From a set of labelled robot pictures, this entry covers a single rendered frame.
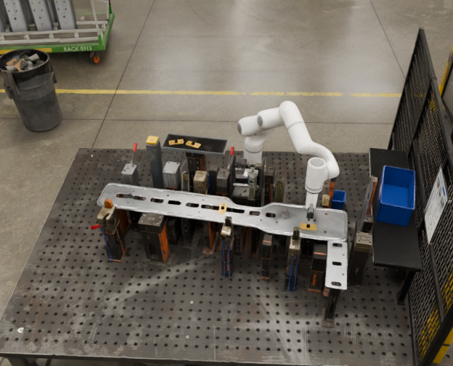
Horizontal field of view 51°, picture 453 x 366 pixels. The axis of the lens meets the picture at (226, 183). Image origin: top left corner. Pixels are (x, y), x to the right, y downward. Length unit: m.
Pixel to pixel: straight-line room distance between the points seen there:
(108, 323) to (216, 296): 0.57
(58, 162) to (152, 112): 1.14
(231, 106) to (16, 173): 2.27
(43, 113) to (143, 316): 3.00
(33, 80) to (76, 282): 2.55
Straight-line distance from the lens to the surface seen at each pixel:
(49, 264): 2.91
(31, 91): 4.94
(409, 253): 2.46
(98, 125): 5.11
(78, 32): 6.46
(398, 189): 2.77
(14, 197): 4.51
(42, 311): 2.72
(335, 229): 2.52
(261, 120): 2.48
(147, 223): 2.50
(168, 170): 2.66
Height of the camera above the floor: 2.83
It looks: 42 degrees down
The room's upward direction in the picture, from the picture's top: 2 degrees counter-clockwise
